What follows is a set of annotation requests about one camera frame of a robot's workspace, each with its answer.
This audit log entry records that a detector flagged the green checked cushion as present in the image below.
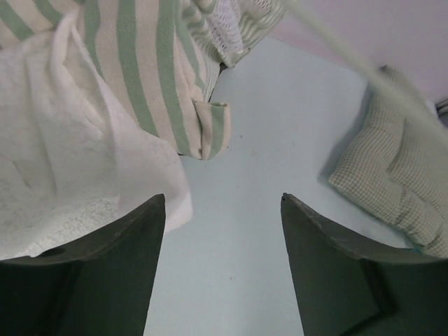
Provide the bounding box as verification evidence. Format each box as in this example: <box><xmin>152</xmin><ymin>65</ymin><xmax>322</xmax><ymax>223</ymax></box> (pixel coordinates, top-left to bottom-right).
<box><xmin>327</xmin><ymin>64</ymin><xmax>448</xmax><ymax>260</ymax></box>

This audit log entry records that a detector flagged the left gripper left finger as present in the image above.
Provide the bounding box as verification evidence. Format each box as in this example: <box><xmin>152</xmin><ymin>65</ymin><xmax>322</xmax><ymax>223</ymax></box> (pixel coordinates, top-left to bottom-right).
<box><xmin>1</xmin><ymin>195</ymin><xmax>165</xmax><ymax>335</ymax></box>

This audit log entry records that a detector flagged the striped green white pet tent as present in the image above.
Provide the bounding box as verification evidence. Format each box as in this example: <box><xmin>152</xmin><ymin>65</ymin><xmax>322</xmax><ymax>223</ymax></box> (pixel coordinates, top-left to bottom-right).
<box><xmin>1</xmin><ymin>1</ymin><xmax>284</xmax><ymax>260</ymax></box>

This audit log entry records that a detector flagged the thin white tent pole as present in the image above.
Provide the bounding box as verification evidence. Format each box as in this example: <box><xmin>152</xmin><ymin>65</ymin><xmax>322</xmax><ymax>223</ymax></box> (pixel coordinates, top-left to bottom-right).
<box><xmin>283</xmin><ymin>1</ymin><xmax>431</xmax><ymax>125</ymax></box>

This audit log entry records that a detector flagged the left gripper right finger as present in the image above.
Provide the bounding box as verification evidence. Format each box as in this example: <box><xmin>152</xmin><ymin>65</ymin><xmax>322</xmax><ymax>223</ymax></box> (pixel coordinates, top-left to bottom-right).
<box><xmin>281</xmin><ymin>194</ymin><xmax>447</xmax><ymax>335</ymax></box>

